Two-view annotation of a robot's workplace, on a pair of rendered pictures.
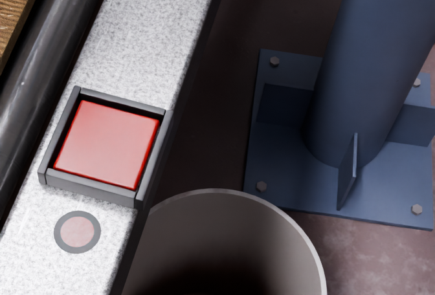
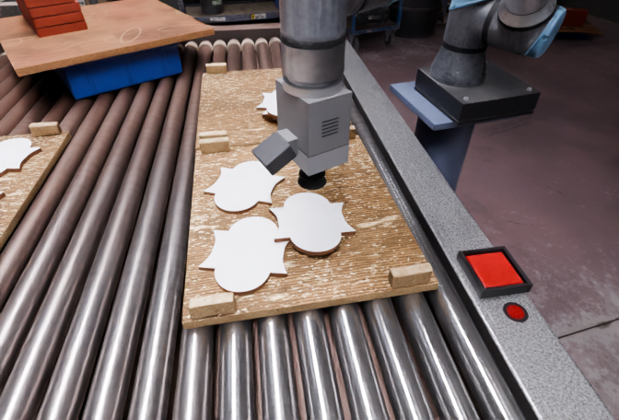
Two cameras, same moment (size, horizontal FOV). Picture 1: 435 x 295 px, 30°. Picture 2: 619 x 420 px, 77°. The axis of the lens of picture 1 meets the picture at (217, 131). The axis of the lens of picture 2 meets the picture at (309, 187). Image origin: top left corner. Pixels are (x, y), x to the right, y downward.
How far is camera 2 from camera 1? 0.44 m
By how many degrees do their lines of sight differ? 22
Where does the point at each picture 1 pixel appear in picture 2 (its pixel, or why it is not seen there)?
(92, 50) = (442, 238)
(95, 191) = (509, 290)
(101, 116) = (480, 259)
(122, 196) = (523, 286)
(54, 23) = (419, 233)
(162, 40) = (462, 224)
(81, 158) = (491, 279)
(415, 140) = not seen: hidden behind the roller
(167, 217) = not seen: hidden behind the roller
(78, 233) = (516, 312)
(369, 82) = not seen: hidden behind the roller
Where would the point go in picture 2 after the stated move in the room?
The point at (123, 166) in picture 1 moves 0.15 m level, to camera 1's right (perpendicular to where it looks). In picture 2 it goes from (509, 274) to (594, 254)
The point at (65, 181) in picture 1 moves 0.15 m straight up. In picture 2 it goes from (496, 290) to (534, 210)
